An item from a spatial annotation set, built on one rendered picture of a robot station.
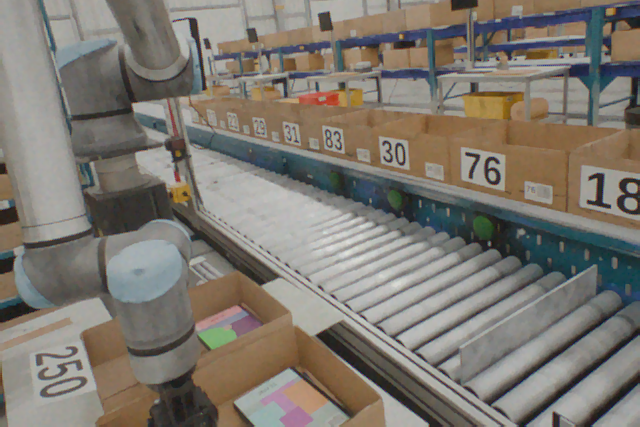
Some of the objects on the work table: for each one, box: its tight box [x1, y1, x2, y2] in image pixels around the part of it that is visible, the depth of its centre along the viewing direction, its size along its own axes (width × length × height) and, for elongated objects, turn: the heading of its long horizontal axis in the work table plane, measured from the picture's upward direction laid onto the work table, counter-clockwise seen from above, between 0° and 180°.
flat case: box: [195, 304, 265, 351], centre depth 109 cm, size 14×19×2 cm
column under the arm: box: [85, 174, 206, 319], centre depth 136 cm, size 26×26×33 cm
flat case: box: [233, 367, 354, 427], centre depth 83 cm, size 14×19×2 cm
